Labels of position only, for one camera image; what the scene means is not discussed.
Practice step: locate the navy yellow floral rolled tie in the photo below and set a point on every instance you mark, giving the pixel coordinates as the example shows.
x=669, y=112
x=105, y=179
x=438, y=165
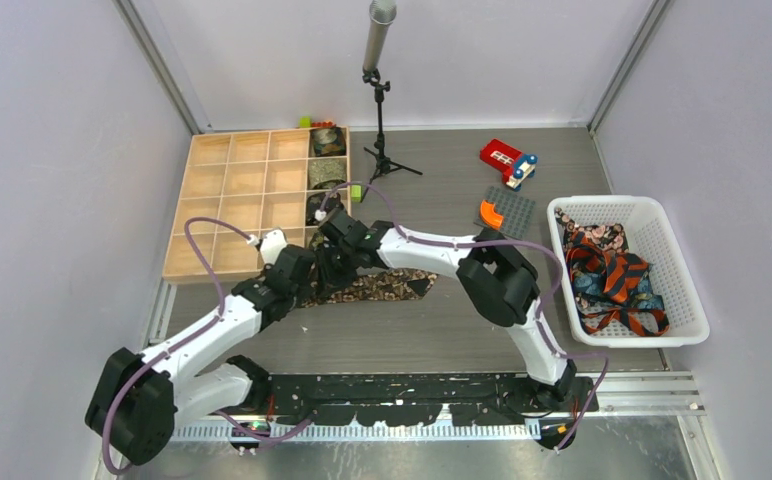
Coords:
x=318, y=243

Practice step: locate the red toy truck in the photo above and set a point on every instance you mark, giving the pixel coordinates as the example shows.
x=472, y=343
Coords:
x=514, y=165

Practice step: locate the grey building baseplate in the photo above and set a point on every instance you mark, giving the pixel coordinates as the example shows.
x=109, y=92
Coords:
x=515, y=210

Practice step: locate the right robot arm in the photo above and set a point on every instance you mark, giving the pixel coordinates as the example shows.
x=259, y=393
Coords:
x=500, y=282

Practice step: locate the white plastic basket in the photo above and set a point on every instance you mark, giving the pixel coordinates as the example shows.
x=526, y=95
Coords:
x=650, y=236

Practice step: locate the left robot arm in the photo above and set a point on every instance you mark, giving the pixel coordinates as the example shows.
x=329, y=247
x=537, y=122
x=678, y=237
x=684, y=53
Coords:
x=142, y=398

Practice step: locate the orange curved block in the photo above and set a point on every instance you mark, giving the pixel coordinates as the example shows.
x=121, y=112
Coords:
x=490, y=216

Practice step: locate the black beige floral rolled tie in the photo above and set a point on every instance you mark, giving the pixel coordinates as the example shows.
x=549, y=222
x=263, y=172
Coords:
x=320, y=204

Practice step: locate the dark gold rolled tie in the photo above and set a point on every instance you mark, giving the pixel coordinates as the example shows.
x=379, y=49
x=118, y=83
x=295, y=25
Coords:
x=328, y=142

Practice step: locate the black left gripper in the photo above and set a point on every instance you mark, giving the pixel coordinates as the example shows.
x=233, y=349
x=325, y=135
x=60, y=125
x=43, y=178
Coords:
x=303, y=291

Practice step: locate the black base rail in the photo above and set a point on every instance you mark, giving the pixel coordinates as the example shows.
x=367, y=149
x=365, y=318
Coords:
x=403, y=400

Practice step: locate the brown floral black tie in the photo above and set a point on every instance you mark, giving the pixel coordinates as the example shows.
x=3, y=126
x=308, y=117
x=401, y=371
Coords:
x=402, y=284

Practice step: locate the blue patterned tie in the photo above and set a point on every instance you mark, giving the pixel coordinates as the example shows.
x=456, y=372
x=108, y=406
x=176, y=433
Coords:
x=589, y=296

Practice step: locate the wooden compartment tray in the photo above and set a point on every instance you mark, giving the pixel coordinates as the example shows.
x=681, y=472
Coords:
x=249, y=181

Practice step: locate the small red orange blocks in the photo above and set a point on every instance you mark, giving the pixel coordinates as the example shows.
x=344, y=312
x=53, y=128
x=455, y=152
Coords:
x=323, y=124

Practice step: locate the olive patterned rolled tie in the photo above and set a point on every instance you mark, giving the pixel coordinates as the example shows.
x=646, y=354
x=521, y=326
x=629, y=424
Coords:
x=326, y=173

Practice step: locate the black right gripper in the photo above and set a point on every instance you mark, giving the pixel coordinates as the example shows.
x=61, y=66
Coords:
x=330, y=278

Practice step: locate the grey microphone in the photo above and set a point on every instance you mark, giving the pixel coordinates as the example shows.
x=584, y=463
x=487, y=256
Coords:
x=382, y=13

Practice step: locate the pink floral dark tie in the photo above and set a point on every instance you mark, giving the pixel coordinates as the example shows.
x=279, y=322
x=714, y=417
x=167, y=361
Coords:
x=607, y=237

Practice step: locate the orange navy striped tie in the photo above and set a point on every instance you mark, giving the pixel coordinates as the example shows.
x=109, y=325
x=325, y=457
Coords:
x=621, y=272

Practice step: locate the black microphone tripod stand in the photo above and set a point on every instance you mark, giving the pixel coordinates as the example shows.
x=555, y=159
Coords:
x=384, y=165

